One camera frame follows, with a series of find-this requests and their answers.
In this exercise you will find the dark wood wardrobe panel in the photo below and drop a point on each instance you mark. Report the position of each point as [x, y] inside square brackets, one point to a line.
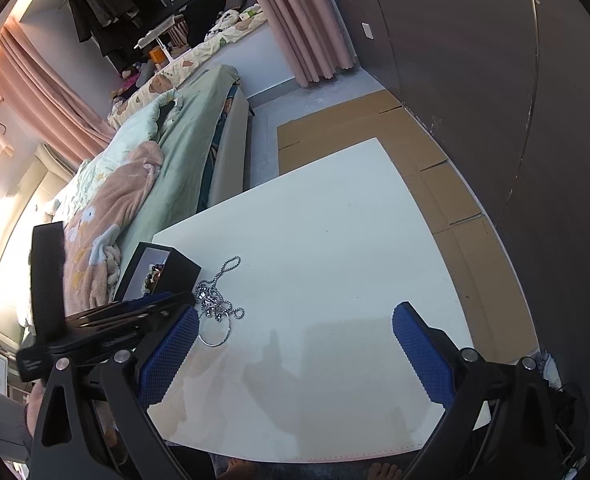
[503, 86]

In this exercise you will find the window bench patterned cushion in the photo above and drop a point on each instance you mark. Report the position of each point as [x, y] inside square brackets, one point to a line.
[230, 28]

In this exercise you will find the light green duvet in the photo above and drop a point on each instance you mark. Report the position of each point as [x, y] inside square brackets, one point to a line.
[139, 128]

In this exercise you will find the pink floral fleece blanket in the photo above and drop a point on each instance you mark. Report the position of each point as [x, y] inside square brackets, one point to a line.
[92, 267]

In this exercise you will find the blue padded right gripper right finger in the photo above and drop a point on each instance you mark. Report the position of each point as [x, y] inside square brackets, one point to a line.
[431, 366]

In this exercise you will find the flat brown cardboard sheet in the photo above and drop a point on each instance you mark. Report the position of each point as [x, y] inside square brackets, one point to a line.
[493, 302]

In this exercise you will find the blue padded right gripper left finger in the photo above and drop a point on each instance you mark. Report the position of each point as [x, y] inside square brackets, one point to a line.
[161, 365]

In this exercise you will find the pink curtain right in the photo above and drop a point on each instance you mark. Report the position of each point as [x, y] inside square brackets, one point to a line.
[310, 37]

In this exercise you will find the hanging dark clothes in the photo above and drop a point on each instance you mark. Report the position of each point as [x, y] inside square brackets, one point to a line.
[114, 25]

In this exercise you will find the white folding drying rack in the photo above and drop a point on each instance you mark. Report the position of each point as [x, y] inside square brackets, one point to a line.
[171, 36]

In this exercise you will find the green bed with sheet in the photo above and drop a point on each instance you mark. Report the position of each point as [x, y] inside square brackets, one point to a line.
[186, 138]

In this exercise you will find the black jewelry box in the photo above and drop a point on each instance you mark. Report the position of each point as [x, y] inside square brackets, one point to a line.
[154, 269]

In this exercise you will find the white wall socket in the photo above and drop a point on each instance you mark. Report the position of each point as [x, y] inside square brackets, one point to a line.
[367, 31]

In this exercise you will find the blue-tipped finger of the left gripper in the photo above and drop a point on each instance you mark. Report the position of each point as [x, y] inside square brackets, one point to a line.
[130, 312]

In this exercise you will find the pink curtain left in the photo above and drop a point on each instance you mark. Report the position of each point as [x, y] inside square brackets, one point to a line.
[40, 96]

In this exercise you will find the pink curtain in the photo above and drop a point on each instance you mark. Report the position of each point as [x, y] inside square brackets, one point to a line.
[310, 37]
[40, 96]

